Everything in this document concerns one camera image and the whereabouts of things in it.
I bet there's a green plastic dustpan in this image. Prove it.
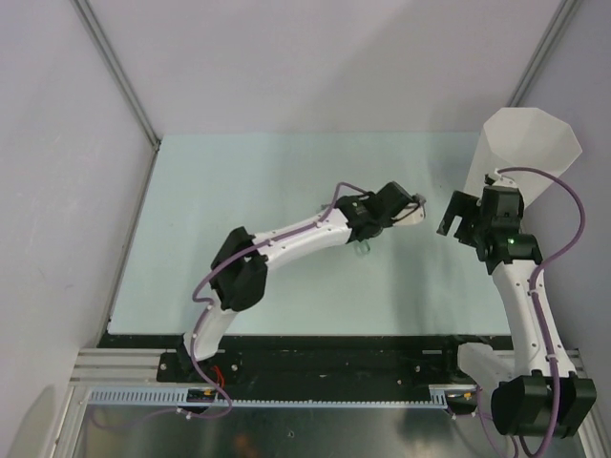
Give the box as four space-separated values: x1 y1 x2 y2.
354 240 371 257

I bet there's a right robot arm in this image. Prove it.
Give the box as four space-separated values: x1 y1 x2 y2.
437 186 597 438

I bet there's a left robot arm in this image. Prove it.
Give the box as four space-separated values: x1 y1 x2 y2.
177 181 425 382

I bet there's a white octagonal waste bin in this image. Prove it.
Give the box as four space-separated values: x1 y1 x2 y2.
463 108 582 206

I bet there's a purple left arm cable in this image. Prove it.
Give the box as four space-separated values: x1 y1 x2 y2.
90 180 376 424

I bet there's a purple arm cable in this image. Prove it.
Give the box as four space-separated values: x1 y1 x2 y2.
90 180 376 424
476 165 587 458

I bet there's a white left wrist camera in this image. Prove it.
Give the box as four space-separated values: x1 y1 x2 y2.
394 194 426 226

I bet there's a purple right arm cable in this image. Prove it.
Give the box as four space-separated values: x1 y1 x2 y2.
476 165 587 458

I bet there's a grey slotted cable duct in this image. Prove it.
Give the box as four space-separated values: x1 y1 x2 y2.
88 384 453 409

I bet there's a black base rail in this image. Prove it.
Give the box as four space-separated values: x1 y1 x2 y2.
97 333 513 388

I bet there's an aluminium frame post right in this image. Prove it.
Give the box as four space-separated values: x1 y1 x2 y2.
505 0 583 108

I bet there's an aluminium frame post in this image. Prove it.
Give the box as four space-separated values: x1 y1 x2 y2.
505 0 583 108
71 0 160 152

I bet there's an aluminium extrusion rail left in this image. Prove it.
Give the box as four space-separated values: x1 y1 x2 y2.
71 346 180 387

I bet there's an aluminium frame post left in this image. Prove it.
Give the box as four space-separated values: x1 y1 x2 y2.
71 0 160 152

